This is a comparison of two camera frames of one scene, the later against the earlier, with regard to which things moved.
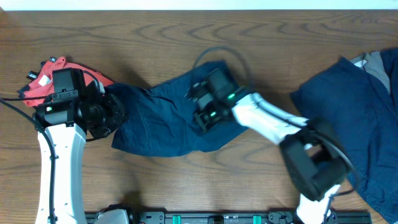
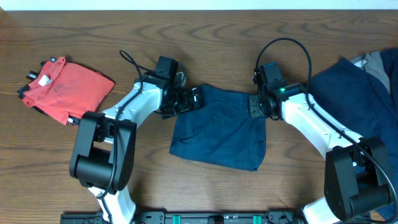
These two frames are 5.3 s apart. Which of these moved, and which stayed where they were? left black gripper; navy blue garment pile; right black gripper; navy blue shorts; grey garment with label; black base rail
Moved: right black gripper; navy blue shorts; left black gripper
Stayed: navy blue garment pile; black base rail; grey garment with label
